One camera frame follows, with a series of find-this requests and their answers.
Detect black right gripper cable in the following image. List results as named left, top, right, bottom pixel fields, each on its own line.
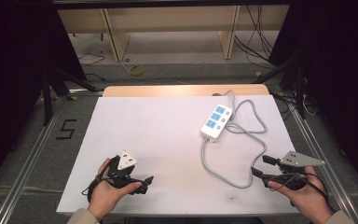
left=302, top=172, right=337, bottom=215

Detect thin black floor cable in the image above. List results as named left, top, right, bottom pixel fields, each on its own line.
left=76, top=50, right=106, bottom=67

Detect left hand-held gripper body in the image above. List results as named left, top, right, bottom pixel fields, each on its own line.
left=107, top=150, right=140, bottom=189

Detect dark curtain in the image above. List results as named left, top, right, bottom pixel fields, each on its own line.
left=0, top=0, right=87, bottom=189
left=268, top=0, right=358, bottom=183

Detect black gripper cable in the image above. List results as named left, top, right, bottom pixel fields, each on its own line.
left=302, top=172, right=337, bottom=215
left=80, top=160, right=115, bottom=203

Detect white board sheet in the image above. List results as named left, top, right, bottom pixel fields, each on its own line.
left=56, top=94, right=299, bottom=217

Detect wooden shelf frame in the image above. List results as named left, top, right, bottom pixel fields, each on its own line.
left=57, top=5, right=291, bottom=63

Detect grey power strip cable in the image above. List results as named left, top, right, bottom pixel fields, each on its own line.
left=200, top=90, right=269, bottom=189

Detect person's right hand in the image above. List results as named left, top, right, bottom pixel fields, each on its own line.
left=268, top=165, right=336, bottom=224

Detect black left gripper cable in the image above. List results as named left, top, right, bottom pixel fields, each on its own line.
left=80, top=160, right=115, bottom=203

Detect bundle of black floor cables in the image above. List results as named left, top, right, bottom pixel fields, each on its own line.
left=233, top=4, right=277, bottom=69

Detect thin white floor cable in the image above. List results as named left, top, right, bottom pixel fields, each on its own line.
left=118, top=58, right=186, bottom=86

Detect white power strip blue sockets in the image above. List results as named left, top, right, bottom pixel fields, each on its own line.
left=200, top=104, right=234, bottom=145

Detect black metal stand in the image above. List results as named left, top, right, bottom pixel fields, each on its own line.
left=254, top=55, right=308, bottom=119
left=41, top=65, right=98, bottom=126

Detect aluminium floor rail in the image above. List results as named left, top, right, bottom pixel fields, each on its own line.
left=288, top=101, right=356, bottom=224
left=0, top=95, right=69, bottom=224

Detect yellow tape roll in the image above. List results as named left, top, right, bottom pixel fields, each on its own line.
left=128, top=63, right=145, bottom=77

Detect person's left hand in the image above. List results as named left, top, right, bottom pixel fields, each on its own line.
left=88, top=158, right=143, bottom=220

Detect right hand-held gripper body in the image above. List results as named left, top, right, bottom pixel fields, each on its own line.
left=262, top=150, right=326, bottom=191

